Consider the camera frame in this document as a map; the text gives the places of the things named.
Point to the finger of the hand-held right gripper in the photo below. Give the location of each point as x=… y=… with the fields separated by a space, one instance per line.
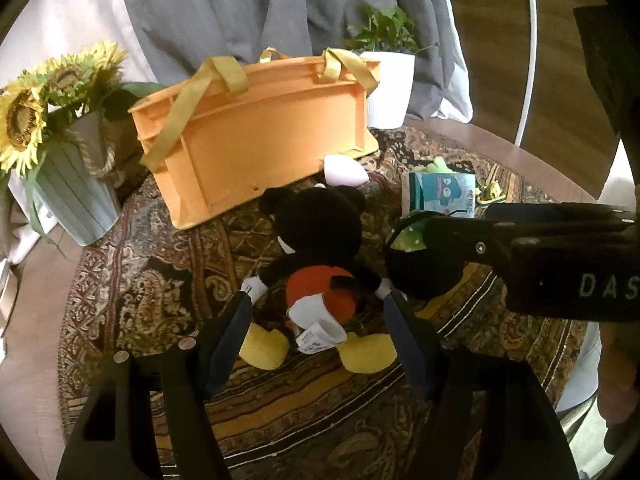
x=430 y=275
x=550 y=217

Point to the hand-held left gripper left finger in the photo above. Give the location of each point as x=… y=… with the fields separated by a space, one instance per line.
x=230 y=340

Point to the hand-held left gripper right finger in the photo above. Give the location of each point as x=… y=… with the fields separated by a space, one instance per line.
x=405 y=340

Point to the green dotted plush toy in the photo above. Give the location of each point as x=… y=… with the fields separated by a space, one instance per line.
x=407 y=237

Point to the black mouse plush toy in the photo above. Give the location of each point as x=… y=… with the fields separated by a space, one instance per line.
x=320 y=230

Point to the orange plastic crate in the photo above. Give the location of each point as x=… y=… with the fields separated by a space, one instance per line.
x=260 y=150

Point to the person's right forearm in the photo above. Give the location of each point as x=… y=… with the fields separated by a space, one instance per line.
x=620 y=375

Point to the light green soft toy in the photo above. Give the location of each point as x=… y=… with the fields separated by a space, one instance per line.
x=439 y=165

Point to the small yellow toy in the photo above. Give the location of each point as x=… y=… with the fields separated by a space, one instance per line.
x=490 y=194

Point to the patterned round rug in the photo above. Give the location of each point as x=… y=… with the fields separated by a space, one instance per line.
x=150 y=280

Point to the pink and white plush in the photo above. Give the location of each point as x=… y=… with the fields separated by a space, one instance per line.
x=342 y=170

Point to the white curtain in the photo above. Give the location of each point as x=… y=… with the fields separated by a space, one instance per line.
x=457 y=80

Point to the white plant pot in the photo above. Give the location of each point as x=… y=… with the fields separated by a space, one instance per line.
x=387 y=90

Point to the pale green wooden vase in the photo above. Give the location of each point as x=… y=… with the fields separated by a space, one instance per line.
x=75 y=190

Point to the green potted plant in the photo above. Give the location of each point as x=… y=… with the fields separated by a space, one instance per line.
x=385 y=30

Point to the sunflower bouquet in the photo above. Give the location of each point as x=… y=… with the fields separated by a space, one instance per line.
x=22 y=120

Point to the grey curtain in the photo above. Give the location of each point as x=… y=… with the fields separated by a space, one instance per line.
x=250 y=5

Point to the beige curtain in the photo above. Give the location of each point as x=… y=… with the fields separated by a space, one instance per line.
x=75 y=10

